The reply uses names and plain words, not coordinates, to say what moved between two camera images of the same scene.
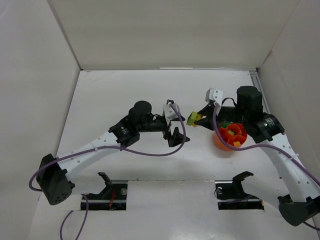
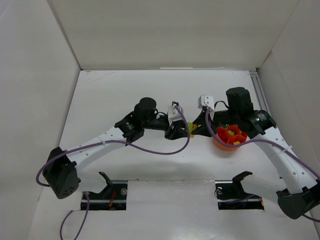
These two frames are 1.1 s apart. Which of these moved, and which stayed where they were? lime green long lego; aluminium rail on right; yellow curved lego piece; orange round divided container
Moved: lime green long lego; yellow curved lego piece
Stayed: orange round divided container; aluminium rail on right
